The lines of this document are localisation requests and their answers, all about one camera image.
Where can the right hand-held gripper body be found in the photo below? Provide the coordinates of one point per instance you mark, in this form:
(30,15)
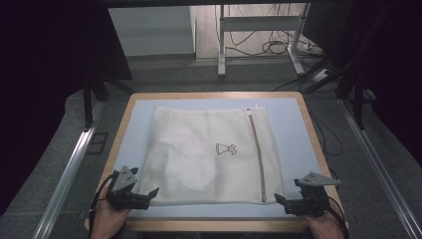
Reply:
(312,199)

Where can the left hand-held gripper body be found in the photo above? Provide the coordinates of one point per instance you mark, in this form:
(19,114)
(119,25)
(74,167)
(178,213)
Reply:
(124,181)

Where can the white mesh laundry bag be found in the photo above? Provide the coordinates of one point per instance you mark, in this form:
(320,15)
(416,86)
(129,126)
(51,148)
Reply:
(199,156)

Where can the person's right hand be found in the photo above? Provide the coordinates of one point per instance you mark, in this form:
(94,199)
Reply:
(326,229)

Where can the person's left hand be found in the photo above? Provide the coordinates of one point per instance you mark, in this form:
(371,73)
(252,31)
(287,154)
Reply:
(107,222)

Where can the wooden framed table board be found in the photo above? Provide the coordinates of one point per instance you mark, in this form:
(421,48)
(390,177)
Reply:
(292,142)

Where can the black metal stand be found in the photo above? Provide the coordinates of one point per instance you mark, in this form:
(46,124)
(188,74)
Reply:
(358,96)
(88,103)

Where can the white power strip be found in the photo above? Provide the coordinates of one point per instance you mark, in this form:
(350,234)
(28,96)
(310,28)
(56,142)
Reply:
(321,75)

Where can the dark curtain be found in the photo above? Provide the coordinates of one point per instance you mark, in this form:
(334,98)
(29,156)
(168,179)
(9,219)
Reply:
(40,83)
(394,66)

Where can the white cabinet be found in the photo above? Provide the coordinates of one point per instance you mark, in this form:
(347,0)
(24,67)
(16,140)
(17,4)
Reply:
(151,31)

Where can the aluminium rail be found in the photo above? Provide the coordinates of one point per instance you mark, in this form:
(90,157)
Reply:
(381,169)
(68,172)

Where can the white desk frame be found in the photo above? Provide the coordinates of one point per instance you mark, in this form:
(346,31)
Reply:
(262,23)

